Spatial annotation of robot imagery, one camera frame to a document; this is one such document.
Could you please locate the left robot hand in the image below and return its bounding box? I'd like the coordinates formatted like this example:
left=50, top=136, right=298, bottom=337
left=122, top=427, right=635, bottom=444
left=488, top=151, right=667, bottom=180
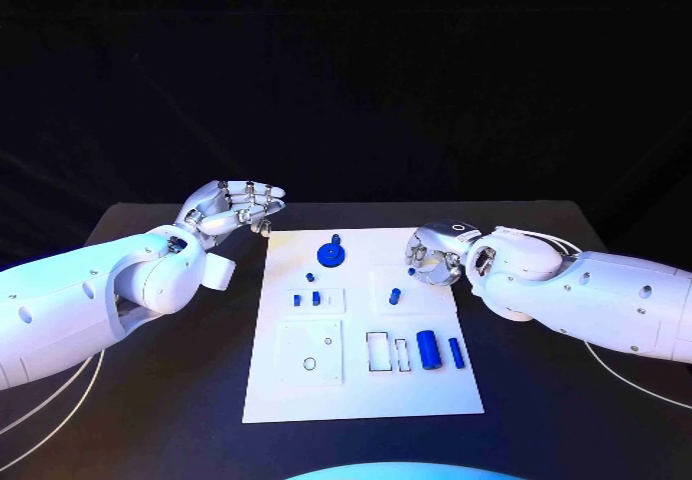
left=172, top=179, right=286, bottom=249

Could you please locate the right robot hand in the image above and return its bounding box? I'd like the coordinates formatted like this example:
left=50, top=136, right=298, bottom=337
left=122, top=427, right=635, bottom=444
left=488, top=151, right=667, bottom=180
left=403, top=219, right=484, bottom=288

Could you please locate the white task board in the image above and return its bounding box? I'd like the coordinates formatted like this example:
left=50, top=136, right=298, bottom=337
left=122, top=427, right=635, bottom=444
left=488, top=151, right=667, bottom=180
left=240, top=226, right=487, bottom=425

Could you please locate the blue gear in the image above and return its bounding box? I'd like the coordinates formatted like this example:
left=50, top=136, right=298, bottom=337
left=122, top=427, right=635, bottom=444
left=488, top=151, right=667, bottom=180
left=315, top=233, right=347, bottom=269

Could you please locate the thick blue cylinder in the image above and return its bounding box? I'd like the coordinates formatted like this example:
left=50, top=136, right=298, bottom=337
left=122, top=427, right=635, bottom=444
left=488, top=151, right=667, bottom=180
left=415, top=329, right=443, bottom=371

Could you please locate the thin blue cylinder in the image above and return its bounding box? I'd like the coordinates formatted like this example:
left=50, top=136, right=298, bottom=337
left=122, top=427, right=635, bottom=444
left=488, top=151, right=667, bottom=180
left=446, top=337, right=466, bottom=370

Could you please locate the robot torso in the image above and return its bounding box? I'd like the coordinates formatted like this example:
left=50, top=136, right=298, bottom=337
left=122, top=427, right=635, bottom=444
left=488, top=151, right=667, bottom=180
left=283, top=462, right=528, bottom=480

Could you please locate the white cable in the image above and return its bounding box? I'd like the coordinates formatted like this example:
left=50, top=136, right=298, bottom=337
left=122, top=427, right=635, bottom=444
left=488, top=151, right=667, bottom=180
left=0, top=348, right=106, bottom=474
left=582, top=340, right=692, bottom=411
left=0, top=355, right=94, bottom=436

